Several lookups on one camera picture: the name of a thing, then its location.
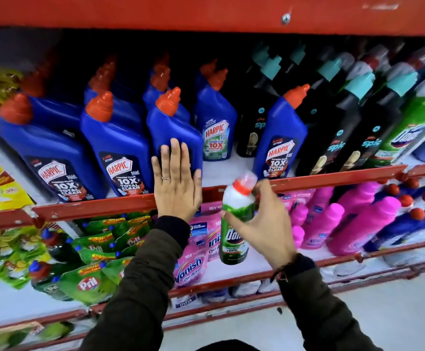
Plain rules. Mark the row of black teal-capped bottles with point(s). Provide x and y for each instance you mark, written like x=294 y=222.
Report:
x=329 y=135

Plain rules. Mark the row of dark blue round-capped bottles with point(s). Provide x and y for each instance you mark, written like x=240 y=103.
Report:
x=417 y=219

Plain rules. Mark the person's left forearm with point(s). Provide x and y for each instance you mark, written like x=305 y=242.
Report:
x=143 y=288

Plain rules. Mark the person's left little finger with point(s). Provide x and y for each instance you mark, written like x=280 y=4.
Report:
x=157 y=171

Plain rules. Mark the person's left hand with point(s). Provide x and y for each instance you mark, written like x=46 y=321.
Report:
x=176 y=193

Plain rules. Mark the large green white cleaner bottle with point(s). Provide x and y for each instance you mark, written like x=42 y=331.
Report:
x=413 y=120
x=375 y=58
x=418 y=58

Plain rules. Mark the blue bottle with green label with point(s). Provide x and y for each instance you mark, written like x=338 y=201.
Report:
x=216 y=120

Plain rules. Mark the row of blue cleaner bottles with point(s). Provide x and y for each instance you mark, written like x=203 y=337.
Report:
x=51 y=149

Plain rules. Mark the small green white cleaner bottle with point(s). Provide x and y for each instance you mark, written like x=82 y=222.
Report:
x=236 y=215

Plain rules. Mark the person's right hand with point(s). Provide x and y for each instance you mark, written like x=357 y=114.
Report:
x=271 y=230

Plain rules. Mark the metal bolt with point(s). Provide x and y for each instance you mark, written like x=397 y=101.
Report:
x=286 y=18

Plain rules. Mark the red shelf rail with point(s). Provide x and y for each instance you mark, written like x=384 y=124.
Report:
x=256 y=301
x=234 y=279
x=88 y=210

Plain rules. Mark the pile of green refill pouches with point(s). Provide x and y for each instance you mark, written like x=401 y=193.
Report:
x=88 y=281

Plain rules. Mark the person's right thumb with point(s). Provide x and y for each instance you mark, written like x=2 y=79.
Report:
x=236 y=221

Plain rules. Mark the person's right forearm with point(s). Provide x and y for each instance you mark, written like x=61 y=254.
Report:
x=318 y=310

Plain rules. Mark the row of white bottles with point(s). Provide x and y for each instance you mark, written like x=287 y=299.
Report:
x=245 y=288

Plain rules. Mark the blue red-capped cleaner bottle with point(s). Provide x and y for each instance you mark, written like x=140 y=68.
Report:
x=176 y=124

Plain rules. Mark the person's left thumb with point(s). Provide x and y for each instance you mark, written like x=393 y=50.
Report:
x=197 y=184

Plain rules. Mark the pile of yellow green pouches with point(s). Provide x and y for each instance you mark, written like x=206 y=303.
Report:
x=11 y=259

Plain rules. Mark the red shelf top beam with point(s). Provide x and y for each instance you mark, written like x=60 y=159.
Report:
x=161 y=10

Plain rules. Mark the row of pink bottles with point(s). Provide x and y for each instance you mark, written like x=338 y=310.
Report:
x=362 y=226

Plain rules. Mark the white shelf board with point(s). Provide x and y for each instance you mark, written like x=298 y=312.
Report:
x=218 y=171
x=4 y=303

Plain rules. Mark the person's left middle finger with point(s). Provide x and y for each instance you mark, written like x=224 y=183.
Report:
x=175 y=157

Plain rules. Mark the pink refill pouch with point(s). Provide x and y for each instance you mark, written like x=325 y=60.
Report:
x=214 y=237
x=197 y=230
x=190 y=268

